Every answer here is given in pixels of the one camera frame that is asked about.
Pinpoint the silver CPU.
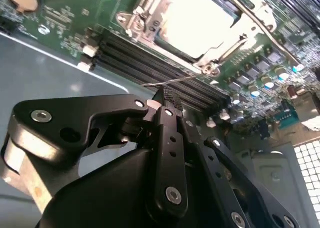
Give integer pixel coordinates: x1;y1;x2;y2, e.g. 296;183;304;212
156;0;247;61

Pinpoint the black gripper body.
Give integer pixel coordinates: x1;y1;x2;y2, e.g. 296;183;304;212
37;149;223;228

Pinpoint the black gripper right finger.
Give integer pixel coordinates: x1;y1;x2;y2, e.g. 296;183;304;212
176;94;300;228

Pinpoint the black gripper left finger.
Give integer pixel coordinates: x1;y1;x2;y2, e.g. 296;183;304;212
0;86;189;215

